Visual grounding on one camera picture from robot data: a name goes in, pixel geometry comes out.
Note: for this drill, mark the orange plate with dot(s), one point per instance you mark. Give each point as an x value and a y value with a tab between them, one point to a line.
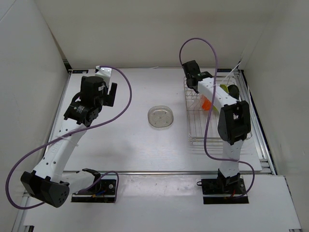
206	103

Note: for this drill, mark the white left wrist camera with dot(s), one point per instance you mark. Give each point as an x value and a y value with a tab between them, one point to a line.
104	72

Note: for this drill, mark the clear glass plate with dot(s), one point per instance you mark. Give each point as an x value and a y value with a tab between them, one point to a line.
196	103
160	117

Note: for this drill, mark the blue label sticker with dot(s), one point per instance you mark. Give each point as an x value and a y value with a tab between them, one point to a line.
79	71

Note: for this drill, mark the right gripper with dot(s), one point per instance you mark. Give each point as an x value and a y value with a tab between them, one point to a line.
196	91

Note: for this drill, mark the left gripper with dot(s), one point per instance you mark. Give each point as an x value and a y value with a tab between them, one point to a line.
109	98

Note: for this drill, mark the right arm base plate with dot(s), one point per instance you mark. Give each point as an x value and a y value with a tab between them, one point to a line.
224	189

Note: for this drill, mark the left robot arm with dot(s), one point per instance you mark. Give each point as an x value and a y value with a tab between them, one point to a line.
47	182

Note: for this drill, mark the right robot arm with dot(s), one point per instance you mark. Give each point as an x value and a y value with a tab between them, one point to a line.
233	125

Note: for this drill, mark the white zip tie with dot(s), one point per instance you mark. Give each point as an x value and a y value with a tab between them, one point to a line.
229	74

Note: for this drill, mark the green plate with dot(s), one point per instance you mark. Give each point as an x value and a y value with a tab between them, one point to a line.
221	94

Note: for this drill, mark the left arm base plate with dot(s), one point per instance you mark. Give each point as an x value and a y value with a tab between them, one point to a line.
104	191

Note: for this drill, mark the wire dish rack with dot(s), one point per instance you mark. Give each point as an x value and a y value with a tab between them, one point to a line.
203	124

